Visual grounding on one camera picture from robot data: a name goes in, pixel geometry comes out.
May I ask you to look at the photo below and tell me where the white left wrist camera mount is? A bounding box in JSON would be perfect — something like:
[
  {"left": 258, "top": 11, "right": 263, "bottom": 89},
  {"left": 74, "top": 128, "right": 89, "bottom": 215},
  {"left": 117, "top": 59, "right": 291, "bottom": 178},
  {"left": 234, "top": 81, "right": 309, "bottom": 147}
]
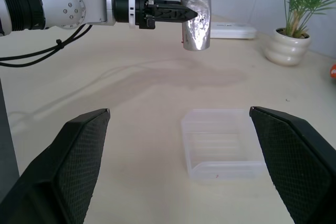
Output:
[{"left": 128, "top": 0, "right": 152, "bottom": 29}]

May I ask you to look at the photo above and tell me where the clear plastic container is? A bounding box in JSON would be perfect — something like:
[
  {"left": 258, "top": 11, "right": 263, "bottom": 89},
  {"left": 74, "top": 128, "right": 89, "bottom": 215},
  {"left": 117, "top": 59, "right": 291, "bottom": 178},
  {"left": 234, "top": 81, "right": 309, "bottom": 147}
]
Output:
[{"left": 180, "top": 108, "right": 266, "bottom": 186}]

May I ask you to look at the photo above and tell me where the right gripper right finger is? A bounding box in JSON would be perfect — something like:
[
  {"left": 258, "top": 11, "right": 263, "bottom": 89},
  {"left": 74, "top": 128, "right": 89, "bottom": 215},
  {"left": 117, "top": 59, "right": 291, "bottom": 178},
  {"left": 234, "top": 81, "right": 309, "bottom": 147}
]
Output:
[{"left": 248, "top": 105, "right": 336, "bottom": 224}]

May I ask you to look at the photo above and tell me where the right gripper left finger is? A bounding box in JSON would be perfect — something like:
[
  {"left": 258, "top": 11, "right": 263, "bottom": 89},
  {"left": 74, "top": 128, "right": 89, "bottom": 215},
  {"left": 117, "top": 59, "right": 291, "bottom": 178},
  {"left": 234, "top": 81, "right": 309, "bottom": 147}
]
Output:
[{"left": 0, "top": 108, "right": 111, "bottom": 224}]

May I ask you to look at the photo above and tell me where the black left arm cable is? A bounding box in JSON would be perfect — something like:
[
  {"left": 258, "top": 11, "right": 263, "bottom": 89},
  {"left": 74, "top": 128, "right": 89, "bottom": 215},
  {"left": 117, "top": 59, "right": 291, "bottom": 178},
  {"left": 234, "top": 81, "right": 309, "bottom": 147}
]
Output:
[{"left": 0, "top": 23, "right": 93, "bottom": 67}]

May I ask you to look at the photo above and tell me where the green plant in white pot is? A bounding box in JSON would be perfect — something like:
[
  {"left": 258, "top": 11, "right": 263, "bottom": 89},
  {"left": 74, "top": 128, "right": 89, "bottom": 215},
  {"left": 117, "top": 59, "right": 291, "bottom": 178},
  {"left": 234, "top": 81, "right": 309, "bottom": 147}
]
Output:
[{"left": 263, "top": 0, "right": 336, "bottom": 67}]

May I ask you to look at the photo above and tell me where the silver red soda can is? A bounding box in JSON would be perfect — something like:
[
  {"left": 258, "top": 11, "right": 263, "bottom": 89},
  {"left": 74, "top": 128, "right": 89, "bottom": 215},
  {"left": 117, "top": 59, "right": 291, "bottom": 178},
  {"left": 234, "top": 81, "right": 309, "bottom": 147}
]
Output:
[{"left": 180, "top": 0, "right": 212, "bottom": 51}]

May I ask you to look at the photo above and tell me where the white rectangular box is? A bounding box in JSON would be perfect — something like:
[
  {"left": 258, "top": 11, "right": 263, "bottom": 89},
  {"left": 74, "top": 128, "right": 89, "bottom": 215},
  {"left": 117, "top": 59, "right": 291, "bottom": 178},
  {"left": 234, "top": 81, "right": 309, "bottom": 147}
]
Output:
[{"left": 209, "top": 22, "right": 257, "bottom": 40}]

